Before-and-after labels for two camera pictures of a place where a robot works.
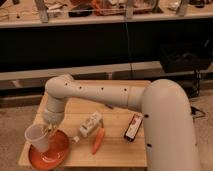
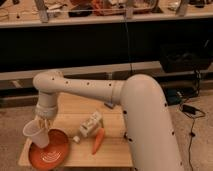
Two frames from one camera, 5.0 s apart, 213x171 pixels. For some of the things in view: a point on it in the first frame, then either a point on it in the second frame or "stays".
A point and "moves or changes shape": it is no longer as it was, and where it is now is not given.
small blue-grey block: (110, 106) stays
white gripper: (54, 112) to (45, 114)
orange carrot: (99, 139) stays
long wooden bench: (69, 13) stays
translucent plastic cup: (36, 134) moves or changes shape
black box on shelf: (183, 57) stays
